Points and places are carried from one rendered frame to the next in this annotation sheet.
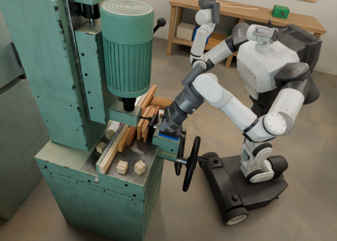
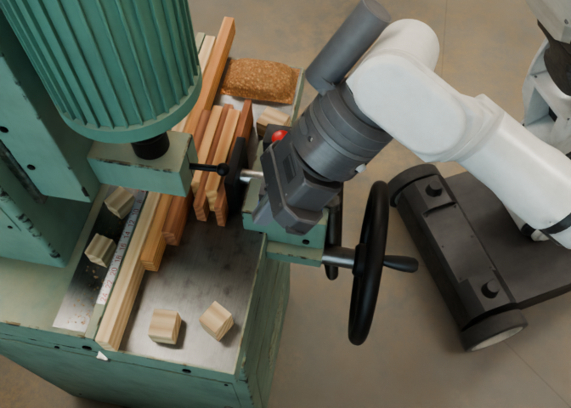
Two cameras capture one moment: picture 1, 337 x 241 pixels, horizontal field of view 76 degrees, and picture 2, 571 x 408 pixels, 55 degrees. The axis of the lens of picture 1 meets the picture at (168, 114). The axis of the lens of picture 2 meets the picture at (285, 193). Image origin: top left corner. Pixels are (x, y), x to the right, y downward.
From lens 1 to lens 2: 29 cm
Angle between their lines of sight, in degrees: 18
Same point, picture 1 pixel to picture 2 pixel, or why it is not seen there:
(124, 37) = not seen: outside the picture
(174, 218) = (336, 349)
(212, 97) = (426, 137)
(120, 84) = (91, 107)
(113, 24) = not seen: outside the picture
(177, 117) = (308, 196)
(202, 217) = (407, 338)
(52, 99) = not seen: outside the picture
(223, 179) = (458, 239)
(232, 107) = (500, 161)
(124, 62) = (81, 42)
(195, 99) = (363, 139)
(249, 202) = (531, 291)
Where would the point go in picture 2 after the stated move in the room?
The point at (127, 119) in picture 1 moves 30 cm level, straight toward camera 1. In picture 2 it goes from (152, 180) to (181, 393)
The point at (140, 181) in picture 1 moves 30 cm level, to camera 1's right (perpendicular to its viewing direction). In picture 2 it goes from (223, 360) to (432, 364)
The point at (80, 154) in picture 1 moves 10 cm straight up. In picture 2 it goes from (47, 279) to (23, 256)
